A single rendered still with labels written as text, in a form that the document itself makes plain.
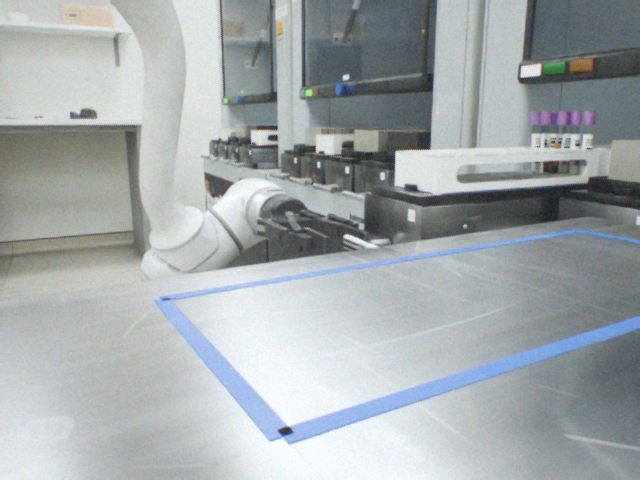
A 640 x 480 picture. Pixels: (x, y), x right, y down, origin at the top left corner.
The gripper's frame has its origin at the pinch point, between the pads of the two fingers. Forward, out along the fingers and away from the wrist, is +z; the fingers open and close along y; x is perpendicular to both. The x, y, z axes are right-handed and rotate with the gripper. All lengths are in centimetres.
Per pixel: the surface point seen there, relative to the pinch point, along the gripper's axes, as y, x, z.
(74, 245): -30, 72, -345
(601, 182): 30.4, -8.2, 16.1
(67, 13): -21, -79, -320
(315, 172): 27, -3, -63
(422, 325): -18.9, -7.3, 45.0
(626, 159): 34.0, -11.1, 16.6
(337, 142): 32, -10, -61
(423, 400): -23, -7, 50
